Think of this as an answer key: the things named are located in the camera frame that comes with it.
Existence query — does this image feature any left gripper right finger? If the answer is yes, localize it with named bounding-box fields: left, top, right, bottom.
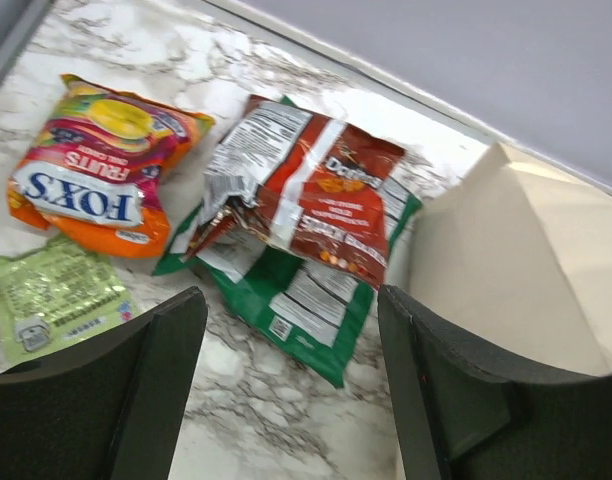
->
left=378, top=285, right=612, bottom=479

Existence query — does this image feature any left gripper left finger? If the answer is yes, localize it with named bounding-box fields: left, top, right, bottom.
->
left=0, top=287, right=208, bottom=479

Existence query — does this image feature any light green snack packet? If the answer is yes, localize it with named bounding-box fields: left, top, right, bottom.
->
left=0, top=235, right=139, bottom=367

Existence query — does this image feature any orange snack packet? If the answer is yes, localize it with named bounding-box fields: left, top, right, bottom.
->
left=7, top=74, right=215, bottom=259

